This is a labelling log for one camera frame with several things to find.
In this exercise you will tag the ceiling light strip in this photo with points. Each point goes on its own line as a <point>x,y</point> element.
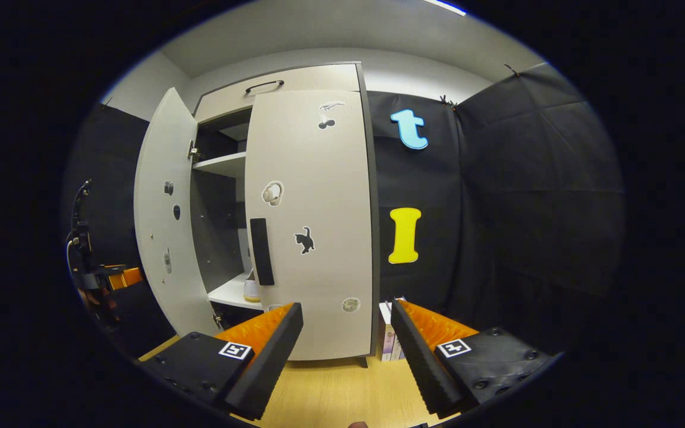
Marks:
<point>445,6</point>

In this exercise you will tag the white cabinet drawer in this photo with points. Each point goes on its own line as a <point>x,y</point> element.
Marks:
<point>319,80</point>

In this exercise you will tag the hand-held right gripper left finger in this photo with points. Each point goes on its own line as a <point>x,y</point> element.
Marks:
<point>271,362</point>

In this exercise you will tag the black spring clip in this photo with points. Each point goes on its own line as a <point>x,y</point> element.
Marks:
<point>448,102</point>
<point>512,70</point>

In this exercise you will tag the white door with cat sticker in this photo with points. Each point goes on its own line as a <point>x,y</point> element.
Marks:
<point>324,178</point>

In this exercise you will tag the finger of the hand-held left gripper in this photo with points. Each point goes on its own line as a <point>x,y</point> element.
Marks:
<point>131,277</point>

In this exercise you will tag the white door with phone sticker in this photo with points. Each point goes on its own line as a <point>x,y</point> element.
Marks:
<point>164,178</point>

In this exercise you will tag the white shoe cabinet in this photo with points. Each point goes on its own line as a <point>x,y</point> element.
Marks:
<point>217,226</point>

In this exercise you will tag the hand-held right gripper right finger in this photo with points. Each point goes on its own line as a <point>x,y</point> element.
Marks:
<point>420,362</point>

